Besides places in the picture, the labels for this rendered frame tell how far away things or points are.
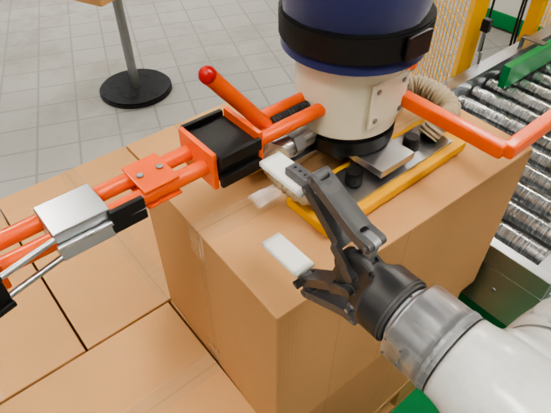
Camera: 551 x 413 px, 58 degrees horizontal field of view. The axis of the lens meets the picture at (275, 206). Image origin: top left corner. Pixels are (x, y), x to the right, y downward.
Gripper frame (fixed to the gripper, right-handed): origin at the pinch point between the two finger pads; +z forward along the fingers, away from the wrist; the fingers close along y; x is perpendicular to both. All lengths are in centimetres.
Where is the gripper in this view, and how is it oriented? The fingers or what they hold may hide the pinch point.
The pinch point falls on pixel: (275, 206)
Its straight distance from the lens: 61.1
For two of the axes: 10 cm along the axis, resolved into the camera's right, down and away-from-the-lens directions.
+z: -6.4, -5.4, 5.5
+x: 7.7, -4.5, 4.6
